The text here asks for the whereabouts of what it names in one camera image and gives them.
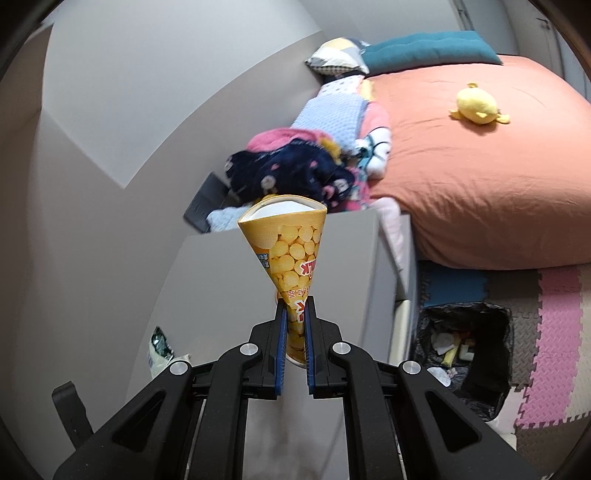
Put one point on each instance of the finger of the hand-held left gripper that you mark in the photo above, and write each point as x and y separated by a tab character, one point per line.
69	410

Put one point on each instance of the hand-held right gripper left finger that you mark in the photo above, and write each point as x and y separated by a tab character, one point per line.
279	350

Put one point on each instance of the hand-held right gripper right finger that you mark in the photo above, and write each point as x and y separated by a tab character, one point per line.
310	350

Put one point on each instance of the yellow snack cone cup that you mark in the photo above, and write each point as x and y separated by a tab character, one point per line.
286	244

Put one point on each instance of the trash bin with black bag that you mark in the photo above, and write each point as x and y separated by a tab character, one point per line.
489	369

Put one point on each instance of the green wet wipe packet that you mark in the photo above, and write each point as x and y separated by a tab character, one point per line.
159	353

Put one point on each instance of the light blue quilted cloth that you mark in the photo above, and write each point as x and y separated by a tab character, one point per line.
224	218

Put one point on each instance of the blue foam floor mat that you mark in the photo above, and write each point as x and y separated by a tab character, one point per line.
452	286

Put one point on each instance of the dark blue patterned clothing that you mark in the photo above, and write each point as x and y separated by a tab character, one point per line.
286	170

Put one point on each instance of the pink clothing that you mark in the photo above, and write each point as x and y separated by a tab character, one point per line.
277	137

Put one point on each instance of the grey foam floor mat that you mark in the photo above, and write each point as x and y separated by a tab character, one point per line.
524	304

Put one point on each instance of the pink white garment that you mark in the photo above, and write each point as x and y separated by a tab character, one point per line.
376	138

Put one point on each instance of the light blue patchwork blanket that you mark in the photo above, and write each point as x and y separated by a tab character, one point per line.
328	113

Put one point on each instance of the bed with orange sheet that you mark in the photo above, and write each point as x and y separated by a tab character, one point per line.
485	184

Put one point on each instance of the pink foam floor mat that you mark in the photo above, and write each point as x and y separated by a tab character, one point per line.
554	350

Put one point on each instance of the patterned pillow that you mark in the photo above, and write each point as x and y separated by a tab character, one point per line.
337	55

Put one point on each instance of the yellow plush duck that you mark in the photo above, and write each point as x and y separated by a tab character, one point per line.
478	104

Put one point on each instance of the teal cushion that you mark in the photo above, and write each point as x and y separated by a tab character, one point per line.
429	50

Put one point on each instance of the dark wall outlet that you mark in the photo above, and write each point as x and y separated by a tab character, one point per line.
205	203

